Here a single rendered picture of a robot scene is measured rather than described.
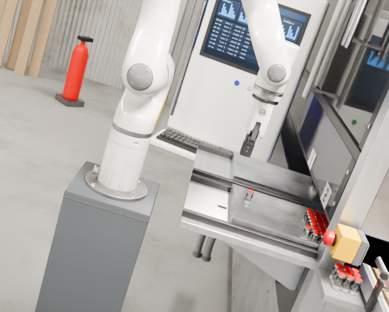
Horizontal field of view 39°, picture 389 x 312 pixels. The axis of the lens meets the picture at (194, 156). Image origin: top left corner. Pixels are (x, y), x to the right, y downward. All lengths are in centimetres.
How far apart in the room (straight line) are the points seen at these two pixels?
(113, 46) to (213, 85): 370
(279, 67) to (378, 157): 35
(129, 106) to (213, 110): 96
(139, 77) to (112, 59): 465
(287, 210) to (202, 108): 81
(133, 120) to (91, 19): 460
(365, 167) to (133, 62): 66
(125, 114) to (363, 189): 67
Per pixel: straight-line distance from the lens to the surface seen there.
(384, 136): 145
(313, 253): 160
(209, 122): 247
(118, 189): 159
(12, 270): 270
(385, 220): 154
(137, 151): 155
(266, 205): 182
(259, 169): 213
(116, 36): 604
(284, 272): 169
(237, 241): 154
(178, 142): 231
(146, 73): 143
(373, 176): 148
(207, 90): 244
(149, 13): 147
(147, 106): 156
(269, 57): 138
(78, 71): 503
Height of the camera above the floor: 155
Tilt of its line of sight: 19 degrees down
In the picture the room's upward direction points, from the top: 18 degrees clockwise
